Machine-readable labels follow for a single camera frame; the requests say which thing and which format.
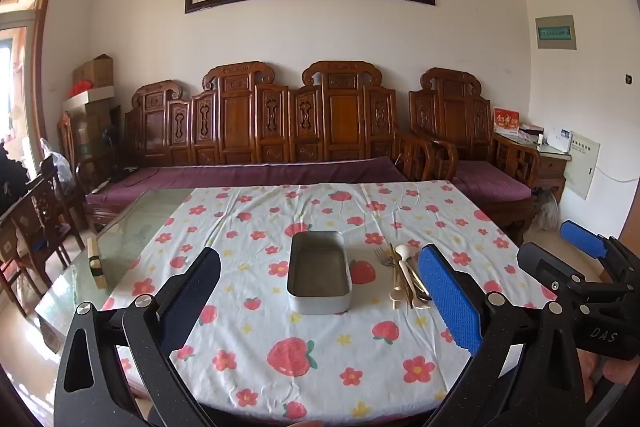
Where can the square purple seat cushion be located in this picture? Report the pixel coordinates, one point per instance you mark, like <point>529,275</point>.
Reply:
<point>490,179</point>

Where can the white wall panel box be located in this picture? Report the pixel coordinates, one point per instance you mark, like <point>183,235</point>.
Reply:
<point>582,164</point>

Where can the metal fork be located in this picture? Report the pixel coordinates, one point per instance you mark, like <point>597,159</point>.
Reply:
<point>382,257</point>

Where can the white desktop device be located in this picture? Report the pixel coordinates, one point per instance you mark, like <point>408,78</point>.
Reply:
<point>559,139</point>

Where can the clear plastic bag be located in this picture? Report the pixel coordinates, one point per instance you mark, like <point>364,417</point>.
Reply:
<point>547,212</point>

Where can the brown cardboard box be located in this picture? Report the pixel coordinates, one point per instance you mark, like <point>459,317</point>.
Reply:
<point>95,72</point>

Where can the dark cloth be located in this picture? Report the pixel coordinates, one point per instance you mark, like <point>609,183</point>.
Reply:
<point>10,177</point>

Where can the black stand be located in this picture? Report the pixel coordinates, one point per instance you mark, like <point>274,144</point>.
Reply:
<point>112,154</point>

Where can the green electrical wall panel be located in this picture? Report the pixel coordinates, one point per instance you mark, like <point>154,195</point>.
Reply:
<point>555,32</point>

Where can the grey plastic bag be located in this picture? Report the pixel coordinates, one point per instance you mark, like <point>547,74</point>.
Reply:
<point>57,164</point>

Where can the small cream box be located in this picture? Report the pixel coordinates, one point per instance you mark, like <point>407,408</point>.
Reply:
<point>95,262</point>

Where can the dark wooden chair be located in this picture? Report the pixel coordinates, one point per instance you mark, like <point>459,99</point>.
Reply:
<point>40,227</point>

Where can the stack of boxes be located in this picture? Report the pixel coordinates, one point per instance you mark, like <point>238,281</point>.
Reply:
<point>92,127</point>

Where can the person's right hand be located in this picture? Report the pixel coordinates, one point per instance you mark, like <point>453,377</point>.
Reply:
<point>619,377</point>

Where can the floral strawberry tablecloth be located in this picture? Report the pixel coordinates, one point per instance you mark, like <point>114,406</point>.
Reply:
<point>310,357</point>

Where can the white and red box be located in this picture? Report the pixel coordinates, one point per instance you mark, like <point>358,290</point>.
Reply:
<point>92,97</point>

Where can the red desk calendar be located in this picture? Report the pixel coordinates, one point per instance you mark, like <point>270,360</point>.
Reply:
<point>506,122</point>

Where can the brown wooden chopstick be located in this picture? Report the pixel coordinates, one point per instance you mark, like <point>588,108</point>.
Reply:
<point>411,289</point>

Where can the rectangular metal tin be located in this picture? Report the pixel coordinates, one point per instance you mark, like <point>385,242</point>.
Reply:
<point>318,274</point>

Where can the long purple seat cushion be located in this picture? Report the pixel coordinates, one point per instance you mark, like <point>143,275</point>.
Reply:
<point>225,177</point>

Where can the carved wooden armchair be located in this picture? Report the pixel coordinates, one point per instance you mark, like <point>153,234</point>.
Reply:
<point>455,112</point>

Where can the cream plastic spoon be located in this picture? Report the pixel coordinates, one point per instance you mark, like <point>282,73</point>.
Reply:
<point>396,296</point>

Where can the carved wooden sofa bench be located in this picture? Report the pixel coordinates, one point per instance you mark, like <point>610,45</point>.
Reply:
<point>235,117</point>

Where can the white plastic spoon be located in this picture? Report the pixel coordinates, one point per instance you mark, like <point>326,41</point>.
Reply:
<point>421,304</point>

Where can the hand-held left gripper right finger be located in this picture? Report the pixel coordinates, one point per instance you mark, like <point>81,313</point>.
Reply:
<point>450,302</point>

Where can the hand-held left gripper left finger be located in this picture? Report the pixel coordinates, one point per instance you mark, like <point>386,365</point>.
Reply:
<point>196,288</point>

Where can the white ceramic spoon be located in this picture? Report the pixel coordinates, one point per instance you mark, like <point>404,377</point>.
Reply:
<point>401,251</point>

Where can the wooden side table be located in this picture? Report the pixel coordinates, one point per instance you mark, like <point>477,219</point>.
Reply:
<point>550,167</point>

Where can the wooden framed window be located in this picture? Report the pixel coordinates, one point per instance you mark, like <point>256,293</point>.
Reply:
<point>37,57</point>

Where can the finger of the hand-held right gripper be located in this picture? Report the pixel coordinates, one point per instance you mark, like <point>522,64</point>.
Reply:
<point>547,264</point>
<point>582,241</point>

